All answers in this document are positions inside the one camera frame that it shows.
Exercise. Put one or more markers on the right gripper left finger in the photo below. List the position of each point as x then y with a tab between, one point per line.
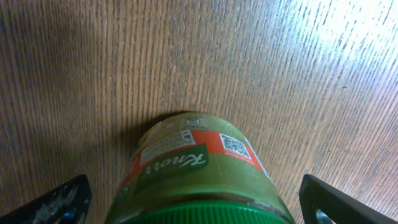
66	204

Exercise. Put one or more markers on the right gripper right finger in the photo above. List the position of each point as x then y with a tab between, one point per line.
322	203

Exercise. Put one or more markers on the green lidded seasoning jar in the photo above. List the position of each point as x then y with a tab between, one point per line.
196	168

